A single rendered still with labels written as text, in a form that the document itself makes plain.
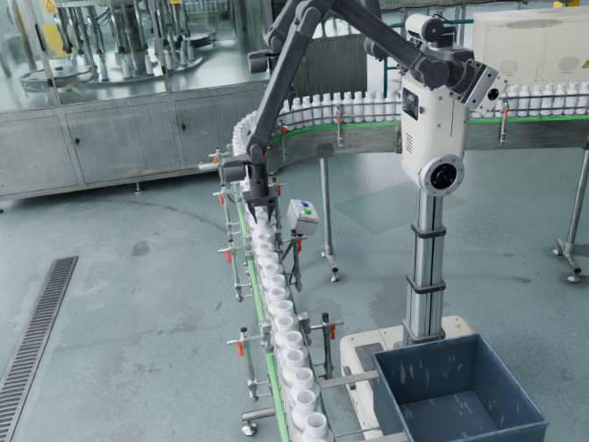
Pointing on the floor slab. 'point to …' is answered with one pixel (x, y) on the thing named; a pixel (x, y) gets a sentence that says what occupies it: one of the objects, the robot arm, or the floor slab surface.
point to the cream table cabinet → (535, 45)
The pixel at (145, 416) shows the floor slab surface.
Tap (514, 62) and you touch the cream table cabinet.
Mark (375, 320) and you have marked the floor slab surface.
